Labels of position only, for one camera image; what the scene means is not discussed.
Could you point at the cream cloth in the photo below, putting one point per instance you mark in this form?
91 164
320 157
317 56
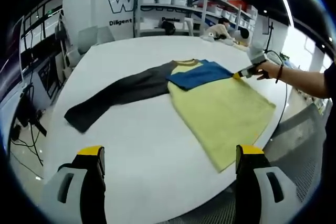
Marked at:
239 46

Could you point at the grey metal shelving unit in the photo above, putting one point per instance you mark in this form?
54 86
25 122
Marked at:
199 6

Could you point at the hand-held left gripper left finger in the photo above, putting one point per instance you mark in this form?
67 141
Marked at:
92 182

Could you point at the yellow garment with coloured sleeves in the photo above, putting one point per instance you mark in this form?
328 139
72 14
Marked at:
223 108

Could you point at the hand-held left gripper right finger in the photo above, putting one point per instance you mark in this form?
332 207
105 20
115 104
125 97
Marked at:
249 182

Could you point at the black floor stand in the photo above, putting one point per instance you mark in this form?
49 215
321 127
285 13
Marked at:
27 103

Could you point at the black light stand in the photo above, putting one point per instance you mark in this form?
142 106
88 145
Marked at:
269 35

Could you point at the person's black shirt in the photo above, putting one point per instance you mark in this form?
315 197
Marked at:
331 82

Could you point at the white cardboard box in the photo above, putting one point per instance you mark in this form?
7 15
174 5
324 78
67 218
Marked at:
151 26

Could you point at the dark printed desk panel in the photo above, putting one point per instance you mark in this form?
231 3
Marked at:
50 77

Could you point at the person's right hand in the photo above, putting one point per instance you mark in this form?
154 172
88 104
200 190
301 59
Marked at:
270 72

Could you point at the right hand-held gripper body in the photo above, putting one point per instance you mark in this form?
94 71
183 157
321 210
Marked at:
258 57

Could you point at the white metal stand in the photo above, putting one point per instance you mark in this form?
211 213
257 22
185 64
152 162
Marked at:
61 40

